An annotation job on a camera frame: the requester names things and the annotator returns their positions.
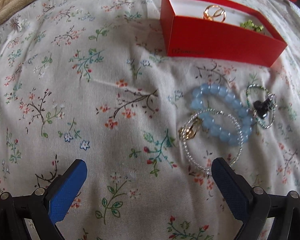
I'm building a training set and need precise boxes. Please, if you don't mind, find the red cardboard box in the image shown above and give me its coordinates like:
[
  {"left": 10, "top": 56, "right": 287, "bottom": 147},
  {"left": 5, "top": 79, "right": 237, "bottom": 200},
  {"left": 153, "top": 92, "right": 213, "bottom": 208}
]
[{"left": 160, "top": 0, "right": 288, "bottom": 68}]

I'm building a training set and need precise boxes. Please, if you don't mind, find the small gold earring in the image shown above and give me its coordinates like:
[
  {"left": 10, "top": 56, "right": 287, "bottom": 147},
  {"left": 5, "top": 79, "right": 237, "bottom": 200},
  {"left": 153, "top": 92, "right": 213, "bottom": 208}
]
[{"left": 178, "top": 121, "right": 199, "bottom": 140}]

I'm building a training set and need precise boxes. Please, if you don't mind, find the black hair clip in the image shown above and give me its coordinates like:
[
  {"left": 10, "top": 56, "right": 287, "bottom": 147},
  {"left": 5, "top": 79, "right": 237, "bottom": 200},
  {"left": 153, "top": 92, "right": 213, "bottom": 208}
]
[{"left": 254, "top": 100, "right": 273, "bottom": 119}]

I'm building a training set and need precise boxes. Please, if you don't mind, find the gold hair clip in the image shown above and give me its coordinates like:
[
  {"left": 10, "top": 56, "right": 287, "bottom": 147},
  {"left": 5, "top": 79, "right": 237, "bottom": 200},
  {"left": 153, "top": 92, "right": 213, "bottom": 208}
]
[{"left": 203, "top": 5, "right": 227, "bottom": 23}]

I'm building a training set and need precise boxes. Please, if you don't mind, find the blue bead bracelet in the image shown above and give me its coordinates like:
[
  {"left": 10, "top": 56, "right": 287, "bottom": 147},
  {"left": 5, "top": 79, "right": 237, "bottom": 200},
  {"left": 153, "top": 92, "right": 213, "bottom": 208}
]
[{"left": 190, "top": 84, "right": 257, "bottom": 147}]

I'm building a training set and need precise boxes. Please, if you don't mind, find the green silver bead bracelet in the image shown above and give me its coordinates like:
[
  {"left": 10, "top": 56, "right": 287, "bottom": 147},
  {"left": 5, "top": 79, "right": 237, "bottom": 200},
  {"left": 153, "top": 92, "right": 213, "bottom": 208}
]
[{"left": 245, "top": 84, "right": 277, "bottom": 130}]

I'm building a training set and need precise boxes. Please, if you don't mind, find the clear bead bracelet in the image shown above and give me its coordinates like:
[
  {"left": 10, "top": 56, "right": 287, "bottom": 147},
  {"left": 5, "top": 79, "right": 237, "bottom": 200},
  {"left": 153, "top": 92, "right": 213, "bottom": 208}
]
[{"left": 182, "top": 109, "right": 244, "bottom": 176}]

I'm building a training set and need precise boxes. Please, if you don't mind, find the floral bed sheet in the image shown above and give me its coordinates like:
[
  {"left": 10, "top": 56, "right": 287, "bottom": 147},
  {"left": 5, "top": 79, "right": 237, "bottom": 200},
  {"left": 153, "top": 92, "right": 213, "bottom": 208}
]
[{"left": 0, "top": 0, "right": 300, "bottom": 240}]

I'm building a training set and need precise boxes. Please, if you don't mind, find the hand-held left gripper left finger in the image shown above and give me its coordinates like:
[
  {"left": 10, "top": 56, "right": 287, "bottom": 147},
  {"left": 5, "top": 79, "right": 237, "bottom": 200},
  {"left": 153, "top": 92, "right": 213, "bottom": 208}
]
[{"left": 0, "top": 159, "right": 87, "bottom": 240}]

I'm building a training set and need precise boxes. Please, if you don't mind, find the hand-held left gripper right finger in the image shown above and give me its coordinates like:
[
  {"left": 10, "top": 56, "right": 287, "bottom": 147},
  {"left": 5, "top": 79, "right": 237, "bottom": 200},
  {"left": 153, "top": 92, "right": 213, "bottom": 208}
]
[{"left": 211, "top": 157, "right": 300, "bottom": 240}]

